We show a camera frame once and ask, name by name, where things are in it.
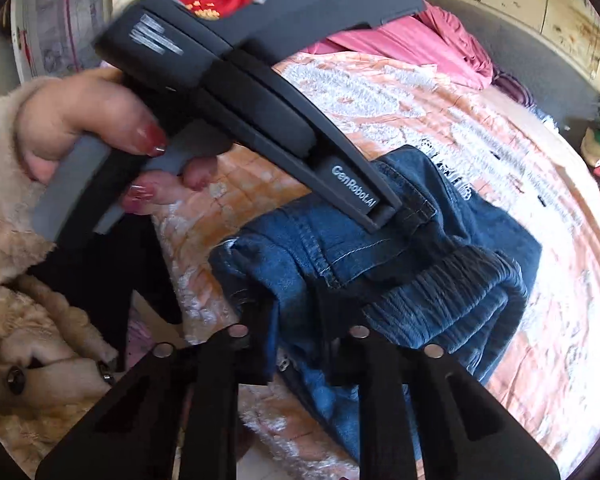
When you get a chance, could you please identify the left hand red nails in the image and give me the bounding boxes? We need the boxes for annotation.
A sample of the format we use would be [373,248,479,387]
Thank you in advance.
[15,67,218,216]

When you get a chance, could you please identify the striped purple garment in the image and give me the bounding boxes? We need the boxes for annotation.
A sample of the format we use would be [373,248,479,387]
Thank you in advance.
[492,66,535,110]

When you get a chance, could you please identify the blue denim pants lace hem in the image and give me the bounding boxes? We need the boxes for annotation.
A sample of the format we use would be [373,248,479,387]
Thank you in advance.
[209,145,542,457]

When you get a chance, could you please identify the pink bed sheet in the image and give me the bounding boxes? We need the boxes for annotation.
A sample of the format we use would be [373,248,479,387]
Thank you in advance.
[304,3,494,90]

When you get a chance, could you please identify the grey headboard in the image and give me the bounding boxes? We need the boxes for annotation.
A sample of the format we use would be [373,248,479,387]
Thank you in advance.
[427,0,600,145]

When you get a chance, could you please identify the beige fluffy sleeve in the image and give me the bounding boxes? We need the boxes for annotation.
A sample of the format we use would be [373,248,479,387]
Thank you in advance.
[0,77,118,478]

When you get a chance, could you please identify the cream wardrobe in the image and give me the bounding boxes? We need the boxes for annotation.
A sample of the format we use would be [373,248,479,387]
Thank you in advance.
[9,0,118,82]

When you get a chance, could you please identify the pink white bear blanket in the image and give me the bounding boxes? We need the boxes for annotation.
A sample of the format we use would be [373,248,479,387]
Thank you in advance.
[155,52,600,479]

